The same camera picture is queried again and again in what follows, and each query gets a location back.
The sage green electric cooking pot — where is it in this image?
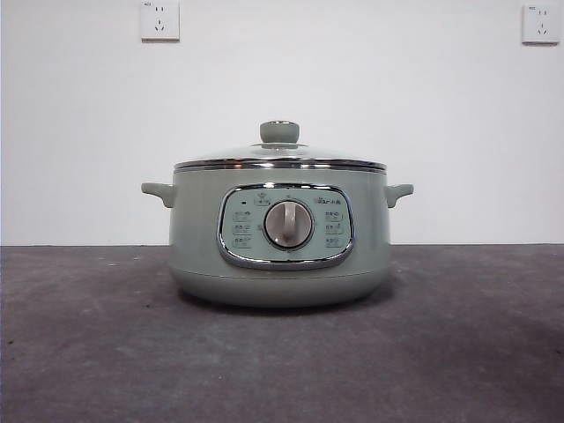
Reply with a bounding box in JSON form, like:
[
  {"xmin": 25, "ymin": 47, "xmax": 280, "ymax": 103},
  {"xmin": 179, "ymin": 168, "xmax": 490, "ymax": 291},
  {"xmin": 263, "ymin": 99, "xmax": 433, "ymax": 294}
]
[{"xmin": 139, "ymin": 167, "xmax": 415, "ymax": 309}]

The glass lid with green knob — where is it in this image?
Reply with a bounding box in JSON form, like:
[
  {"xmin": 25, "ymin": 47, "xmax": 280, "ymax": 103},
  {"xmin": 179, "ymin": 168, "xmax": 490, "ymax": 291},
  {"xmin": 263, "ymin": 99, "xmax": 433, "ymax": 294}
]
[{"xmin": 172, "ymin": 118, "xmax": 389, "ymax": 172}]

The white wall socket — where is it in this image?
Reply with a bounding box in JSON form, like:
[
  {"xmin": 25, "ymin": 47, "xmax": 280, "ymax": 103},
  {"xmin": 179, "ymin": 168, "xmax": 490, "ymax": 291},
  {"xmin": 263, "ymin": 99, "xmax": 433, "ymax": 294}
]
[
  {"xmin": 521, "ymin": 4, "xmax": 562, "ymax": 45},
  {"xmin": 140, "ymin": 0, "xmax": 182, "ymax": 43}
]

